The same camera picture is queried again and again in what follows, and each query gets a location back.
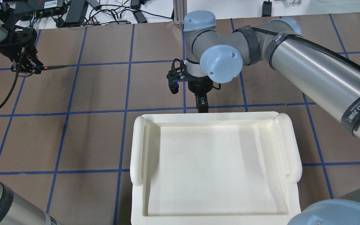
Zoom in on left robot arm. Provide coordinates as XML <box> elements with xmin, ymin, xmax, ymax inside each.
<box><xmin>0</xmin><ymin>20</ymin><xmax>47</xmax><ymax>76</ymax></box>

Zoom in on white plastic tray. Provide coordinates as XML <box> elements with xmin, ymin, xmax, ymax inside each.
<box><xmin>130</xmin><ymin>112</ymin><xmax>302</xmax><ymax>225</ymax></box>

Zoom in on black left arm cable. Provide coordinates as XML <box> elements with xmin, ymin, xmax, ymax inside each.
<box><xmin>0</xmin><ymin>45</ymin><xmax>27</xmax><ymax>115</ymax></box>

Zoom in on black power adapter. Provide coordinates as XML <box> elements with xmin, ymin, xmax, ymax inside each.
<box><xmin>64</xmin><ymin>0</ymin><xmax>88</xmax><ymax>27</ymax></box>

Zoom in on grey orange scissors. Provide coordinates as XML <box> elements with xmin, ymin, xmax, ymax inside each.
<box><xmin>18</xmin><ymin>65</ymin><xmax>68</xmax><ymax>78</ymax></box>

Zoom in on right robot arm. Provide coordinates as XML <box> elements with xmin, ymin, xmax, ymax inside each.
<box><xmin>166</xmin><ymin>10</ymin><xmax>360</xmax><ymax>139</ymax></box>

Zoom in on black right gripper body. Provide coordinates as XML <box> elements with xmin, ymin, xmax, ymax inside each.
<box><xmin>166</xmin><ymin>58</ymin><xmax>221</xmax><ymax>94</ymax></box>

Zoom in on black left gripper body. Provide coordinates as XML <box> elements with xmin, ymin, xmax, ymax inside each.
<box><xmin>0</xmin><ymin>25</ymin><xmax>38</xmax><ymax>65</ymax></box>

